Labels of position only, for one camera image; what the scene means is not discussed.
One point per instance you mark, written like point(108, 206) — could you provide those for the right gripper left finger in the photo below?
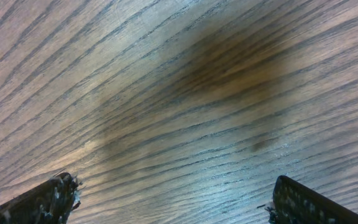
point(51, 202)

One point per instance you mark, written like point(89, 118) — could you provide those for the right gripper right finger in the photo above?
point(294, 203)

